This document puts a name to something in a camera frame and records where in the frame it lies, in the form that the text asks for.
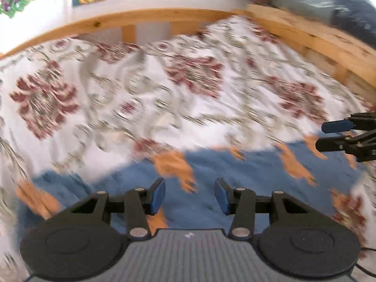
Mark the blue orange patterned pants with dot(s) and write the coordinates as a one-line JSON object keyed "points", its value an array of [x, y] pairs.
{"points": [[223, 179]]}

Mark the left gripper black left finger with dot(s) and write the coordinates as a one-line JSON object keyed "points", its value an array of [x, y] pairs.
{"points": [[89, 237]]}

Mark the wooden bed frame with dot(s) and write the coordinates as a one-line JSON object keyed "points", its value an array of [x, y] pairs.
{"points": [[349, 54]]}

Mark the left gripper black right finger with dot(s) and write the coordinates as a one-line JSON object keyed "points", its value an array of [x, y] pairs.
{"points": [[288, 235]]}

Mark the white floral bedspread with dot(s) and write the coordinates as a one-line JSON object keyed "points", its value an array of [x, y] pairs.
{"points": [[232, 102]]}

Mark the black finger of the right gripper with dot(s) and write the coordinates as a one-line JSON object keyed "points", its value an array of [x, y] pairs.
{"points": [[362, 146], [357, 121]]}

